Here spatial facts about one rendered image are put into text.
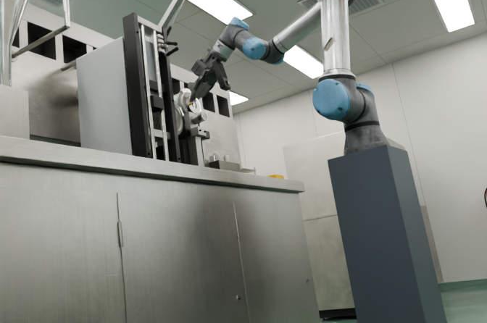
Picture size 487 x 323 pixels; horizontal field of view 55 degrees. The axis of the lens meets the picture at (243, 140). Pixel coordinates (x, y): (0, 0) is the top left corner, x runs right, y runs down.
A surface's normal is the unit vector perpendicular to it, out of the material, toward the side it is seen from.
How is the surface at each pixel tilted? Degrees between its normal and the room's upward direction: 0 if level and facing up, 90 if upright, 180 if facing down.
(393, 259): 90
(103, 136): 90
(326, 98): 98
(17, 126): 90
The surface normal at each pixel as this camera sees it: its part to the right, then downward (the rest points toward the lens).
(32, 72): 0.84, -0.25
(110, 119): -0.52, -0.14
